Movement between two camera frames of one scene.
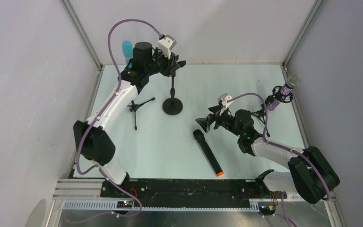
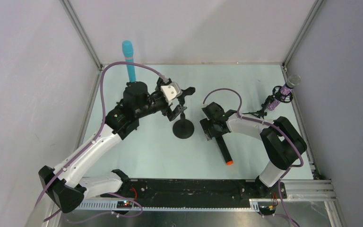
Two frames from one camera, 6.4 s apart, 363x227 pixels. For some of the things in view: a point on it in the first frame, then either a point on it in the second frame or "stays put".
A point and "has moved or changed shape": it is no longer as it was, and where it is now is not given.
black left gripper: [172, 63] to [171, 104]
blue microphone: [127, 48] stays put
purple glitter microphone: [292, 81] stays put
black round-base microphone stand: [172, 106] has moved or changed shape
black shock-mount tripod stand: [277, 95] stays put
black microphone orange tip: [201, 138] to [224, 150]
